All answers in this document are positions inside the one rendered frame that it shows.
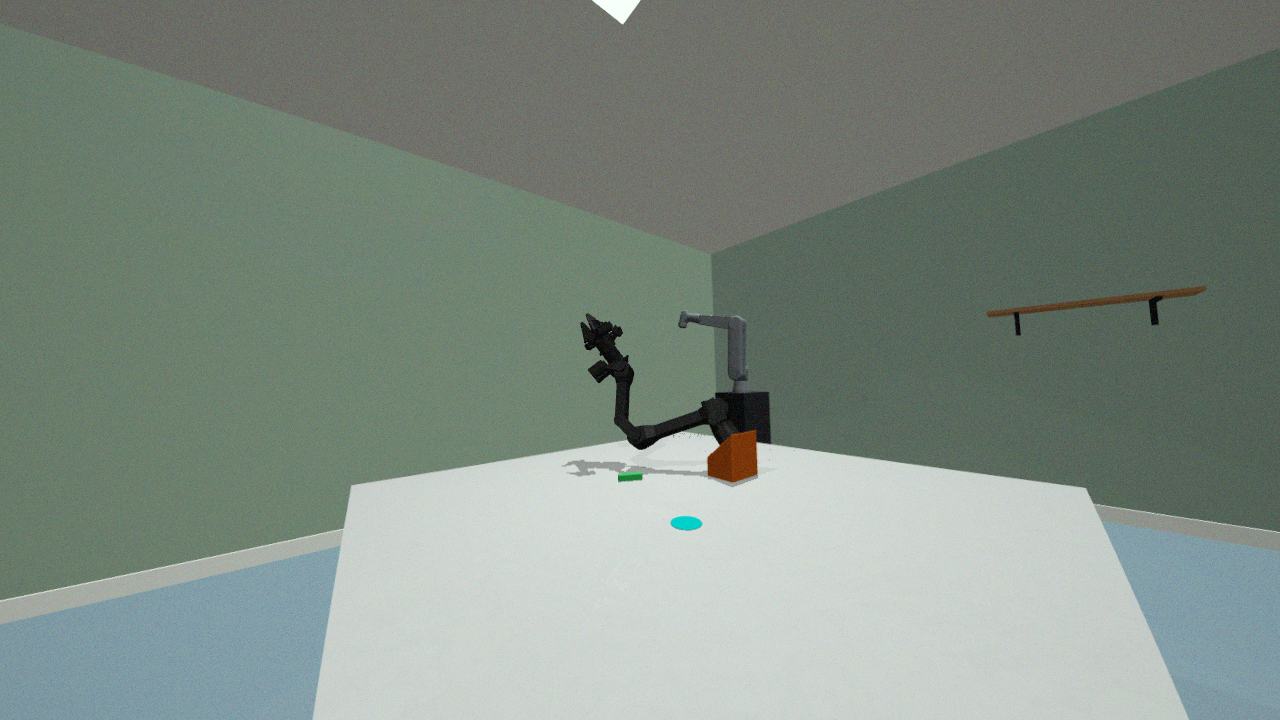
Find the cyan circle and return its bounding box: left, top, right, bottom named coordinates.
left=671, top=516, right=703, bottom=530

